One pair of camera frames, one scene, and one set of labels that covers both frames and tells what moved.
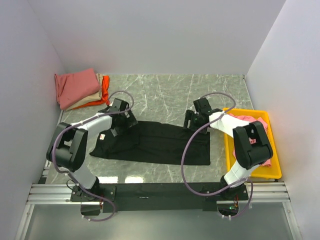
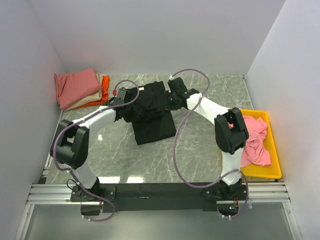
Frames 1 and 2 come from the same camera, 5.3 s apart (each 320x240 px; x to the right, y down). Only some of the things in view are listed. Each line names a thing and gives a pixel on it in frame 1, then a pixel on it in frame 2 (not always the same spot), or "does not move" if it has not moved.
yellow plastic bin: x=273 y=171 does not move
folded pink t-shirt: x=71 y=88 does not move
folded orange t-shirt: x=104 y=99 does not move
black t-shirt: x=154 y=142 -> x=151 y=121
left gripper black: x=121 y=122 -> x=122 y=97
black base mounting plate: x=156 y=196 does not move
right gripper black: x=190 y=115 -> x=168 y=106
